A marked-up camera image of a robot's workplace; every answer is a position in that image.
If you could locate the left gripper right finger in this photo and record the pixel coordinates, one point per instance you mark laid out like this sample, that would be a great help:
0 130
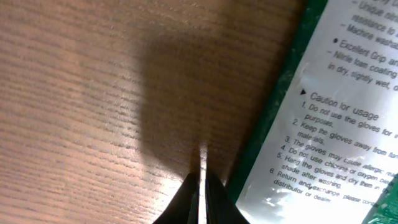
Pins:
219 207

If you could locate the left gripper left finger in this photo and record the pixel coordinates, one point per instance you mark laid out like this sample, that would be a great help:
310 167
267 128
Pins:
183 208

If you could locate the green white snack bag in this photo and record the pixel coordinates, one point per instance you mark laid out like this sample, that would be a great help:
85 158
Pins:
325 147

